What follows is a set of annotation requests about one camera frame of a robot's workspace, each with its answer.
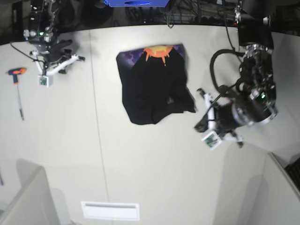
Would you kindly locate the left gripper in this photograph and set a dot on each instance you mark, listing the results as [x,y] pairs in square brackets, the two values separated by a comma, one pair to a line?
[223,119]

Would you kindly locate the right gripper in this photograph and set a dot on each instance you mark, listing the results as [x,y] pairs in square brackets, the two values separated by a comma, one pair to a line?
[56,54]

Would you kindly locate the black T-shirt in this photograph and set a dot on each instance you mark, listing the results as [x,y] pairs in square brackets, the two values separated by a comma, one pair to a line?
[154,83]

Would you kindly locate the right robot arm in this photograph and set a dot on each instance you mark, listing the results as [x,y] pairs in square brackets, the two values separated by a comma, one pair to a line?
[46,21]

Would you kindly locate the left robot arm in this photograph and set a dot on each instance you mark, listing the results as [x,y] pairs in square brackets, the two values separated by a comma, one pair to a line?
[252,99]

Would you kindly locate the blue box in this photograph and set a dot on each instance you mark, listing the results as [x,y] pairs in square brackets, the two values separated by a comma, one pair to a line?
[136,3]

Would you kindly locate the black keyboard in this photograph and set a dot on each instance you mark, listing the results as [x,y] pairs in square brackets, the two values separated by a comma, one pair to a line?
[293,170]

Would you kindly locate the white right partition panel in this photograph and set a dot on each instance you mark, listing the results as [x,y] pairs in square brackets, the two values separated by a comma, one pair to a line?
[273,197]

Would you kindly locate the white partition panel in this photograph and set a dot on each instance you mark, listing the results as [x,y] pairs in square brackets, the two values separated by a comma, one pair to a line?
[273,197]
[33,204]

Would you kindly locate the black power strip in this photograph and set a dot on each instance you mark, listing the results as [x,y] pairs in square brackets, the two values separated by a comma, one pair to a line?
[214,21]

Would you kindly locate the white left partition panel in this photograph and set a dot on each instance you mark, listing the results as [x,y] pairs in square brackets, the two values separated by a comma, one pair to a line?
[33,204]

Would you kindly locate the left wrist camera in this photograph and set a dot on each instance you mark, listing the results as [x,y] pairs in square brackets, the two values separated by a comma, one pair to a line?
[211,139]

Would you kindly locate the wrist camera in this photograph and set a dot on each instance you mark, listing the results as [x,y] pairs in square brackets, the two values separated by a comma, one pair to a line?
[211,139]
[44,80]

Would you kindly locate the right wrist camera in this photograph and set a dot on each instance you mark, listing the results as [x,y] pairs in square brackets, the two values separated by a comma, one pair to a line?
[44,80]

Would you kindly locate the orange handled T-wrench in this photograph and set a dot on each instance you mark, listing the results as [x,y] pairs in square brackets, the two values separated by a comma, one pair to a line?
[15,73]

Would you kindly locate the white table cable slot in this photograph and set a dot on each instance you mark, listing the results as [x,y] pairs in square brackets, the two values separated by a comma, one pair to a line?
[111,211]

